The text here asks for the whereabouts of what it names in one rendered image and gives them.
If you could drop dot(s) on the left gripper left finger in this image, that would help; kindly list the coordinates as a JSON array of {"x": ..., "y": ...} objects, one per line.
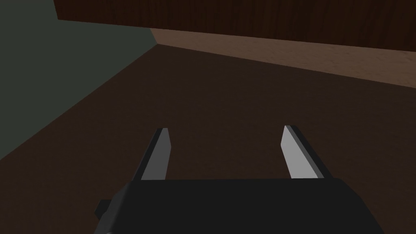
[{"x": 156, "y": 159}]

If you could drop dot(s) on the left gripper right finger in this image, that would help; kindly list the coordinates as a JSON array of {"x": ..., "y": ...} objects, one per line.
[{"x": 300, "y": 157}]

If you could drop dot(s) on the dark brown wooden cabinet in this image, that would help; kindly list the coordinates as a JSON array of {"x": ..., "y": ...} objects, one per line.
[{"x": 247, "y": 19}]

